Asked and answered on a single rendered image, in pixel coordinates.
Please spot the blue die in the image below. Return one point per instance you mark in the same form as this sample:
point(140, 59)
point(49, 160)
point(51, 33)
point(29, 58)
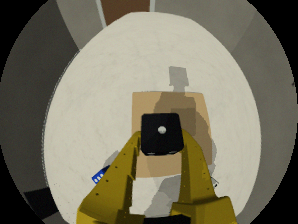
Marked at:
point(99, 175)

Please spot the tan flat mat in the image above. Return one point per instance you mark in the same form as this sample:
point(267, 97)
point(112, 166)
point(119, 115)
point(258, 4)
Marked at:
point(192, 110)

